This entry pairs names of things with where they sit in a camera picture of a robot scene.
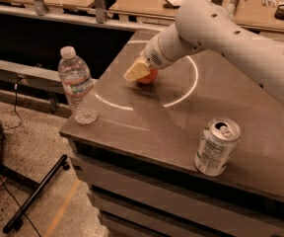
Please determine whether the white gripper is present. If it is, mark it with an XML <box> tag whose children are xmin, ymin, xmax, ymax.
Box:
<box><xmin>123</xmin><ymin>38</ymin><xmax>173</xmax><ymax>82</ymax></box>

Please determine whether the red apple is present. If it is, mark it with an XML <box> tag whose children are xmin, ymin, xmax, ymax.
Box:
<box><xmin>137</xmin><ymin>68</ymin><xmax>159</xmax><ymax>84</ymax></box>

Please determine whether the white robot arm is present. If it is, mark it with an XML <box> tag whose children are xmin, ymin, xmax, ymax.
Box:
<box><xmin>124</xmin><ymin>0</ymin><xmax>284</xmax><ymax>106</ymax></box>

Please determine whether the clear plastic water bottle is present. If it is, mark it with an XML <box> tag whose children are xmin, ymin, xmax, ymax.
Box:
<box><xmin>58</xmin><ymin>46</ymin><xmax>98</xmax><ymax>124</ymax></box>

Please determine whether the grey drawer cabinet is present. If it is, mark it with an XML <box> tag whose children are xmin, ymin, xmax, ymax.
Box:
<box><xmin>60</xmin><ymin>31</ymin><xmax>284</xmax><ymax>237</ymax></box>

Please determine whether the open aluminium soda can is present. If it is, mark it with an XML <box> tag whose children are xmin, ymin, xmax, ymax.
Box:
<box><xmin>194</xmin><ymin>117</ymin><xmax>241</xmax><ymax>177</ymax></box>

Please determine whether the caulk tube tool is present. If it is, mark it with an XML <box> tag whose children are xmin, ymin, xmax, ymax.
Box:
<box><xmin>227</xmin><ymin>0</ymin><xmax>240</xmax><ymax>14</ymax></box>

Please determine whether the black metal floor bar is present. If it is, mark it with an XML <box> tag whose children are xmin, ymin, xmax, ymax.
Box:
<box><xmin>3</xmin><ymin>154</ymin><xmax>70</xmax><ymax>234</ymax></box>

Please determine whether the metal rail frame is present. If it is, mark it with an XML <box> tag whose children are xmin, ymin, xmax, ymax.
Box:
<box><xmin>0</xmin><ymin>0</ymin><xmax>177</xmax><ymax>31</ymax></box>

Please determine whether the black floor cable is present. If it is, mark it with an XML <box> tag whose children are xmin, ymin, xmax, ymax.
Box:
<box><xmin>0</xmin><ymin>79</ymin><xmax>42</xmax><ymax>237</ymax></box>

